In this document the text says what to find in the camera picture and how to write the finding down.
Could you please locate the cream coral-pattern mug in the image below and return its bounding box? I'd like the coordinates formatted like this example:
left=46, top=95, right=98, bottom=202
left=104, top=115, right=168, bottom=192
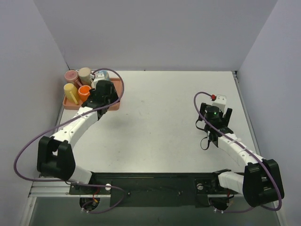
left=91, top=70, right=110, bottom=89

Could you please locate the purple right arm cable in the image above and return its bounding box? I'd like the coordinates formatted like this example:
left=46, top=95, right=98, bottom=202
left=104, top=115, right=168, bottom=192
left=193, top=91, right=283, bottom=214

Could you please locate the beige speckled ceramic mug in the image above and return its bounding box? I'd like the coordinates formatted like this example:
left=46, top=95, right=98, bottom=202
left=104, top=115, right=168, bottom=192
left=78, top=67, right=92, bottom=86

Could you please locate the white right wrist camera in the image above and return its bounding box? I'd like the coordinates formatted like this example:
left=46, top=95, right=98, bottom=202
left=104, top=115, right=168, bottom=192
left=211, top=95, right=227, bottom=112

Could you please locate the aluminium right side rail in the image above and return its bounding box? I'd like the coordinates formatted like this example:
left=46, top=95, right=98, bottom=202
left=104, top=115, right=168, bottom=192
left=232, top=71, right=261, bottom=154

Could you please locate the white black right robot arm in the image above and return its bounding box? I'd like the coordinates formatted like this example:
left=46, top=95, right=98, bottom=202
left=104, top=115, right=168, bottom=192
left=196, top=103, right=285, bottom=207

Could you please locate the yellow ceramic mug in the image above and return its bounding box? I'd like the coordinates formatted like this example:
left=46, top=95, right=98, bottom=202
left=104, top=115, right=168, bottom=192
left=63, top=83, right=80, bottom=105

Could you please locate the salmon pink plastic tray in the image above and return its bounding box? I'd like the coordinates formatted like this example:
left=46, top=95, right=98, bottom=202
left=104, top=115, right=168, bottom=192
left=63, top=78, right=123, bottom=110

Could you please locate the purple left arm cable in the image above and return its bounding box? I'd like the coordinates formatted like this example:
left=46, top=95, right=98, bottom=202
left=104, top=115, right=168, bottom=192
left=13, top=68, right=125, bottom=214

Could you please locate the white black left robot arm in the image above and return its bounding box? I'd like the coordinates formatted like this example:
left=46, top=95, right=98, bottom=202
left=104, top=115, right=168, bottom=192
left=37, top=80, right=119, bottom=194

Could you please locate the aluminium front rail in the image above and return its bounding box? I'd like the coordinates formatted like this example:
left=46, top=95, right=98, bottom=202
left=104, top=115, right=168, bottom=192
left=29, top=182, right=70, bottom=197

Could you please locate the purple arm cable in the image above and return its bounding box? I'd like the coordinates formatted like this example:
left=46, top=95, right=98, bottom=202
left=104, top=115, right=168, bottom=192
left=193, top=91, right=283, bottom=214
left=13, top=68, right=125, bottom=214

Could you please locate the pink ceramic mug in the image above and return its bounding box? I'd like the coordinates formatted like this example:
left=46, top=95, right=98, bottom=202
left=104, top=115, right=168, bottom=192
left=64, top=70, right=83, bottom=88

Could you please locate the orange ceramic mug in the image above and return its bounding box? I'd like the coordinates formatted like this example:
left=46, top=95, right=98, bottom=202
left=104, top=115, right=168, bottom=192
left=78, top=85, right=91, bottom=102

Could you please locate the aluminium rail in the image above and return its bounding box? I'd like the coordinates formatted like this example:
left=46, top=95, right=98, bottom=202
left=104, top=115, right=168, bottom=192
left=29, top=182, right=70, bottom=197
left=232, top=71, right=261, bottom=154

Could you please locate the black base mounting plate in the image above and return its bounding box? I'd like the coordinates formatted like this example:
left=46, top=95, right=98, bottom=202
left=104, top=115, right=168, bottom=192
left=69, top=173, right=237, bottom=208

